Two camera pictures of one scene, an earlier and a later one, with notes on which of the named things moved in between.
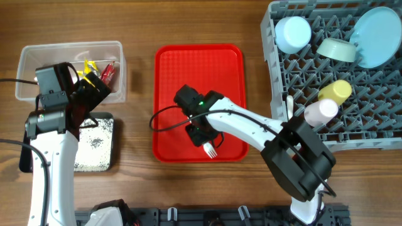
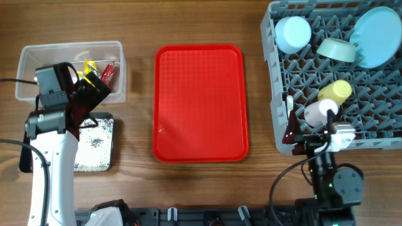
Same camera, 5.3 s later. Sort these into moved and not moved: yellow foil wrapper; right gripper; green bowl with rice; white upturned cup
Moved: right gripper
Not moved: white upturned cup; green bowl with rice; yellow foil wrapper
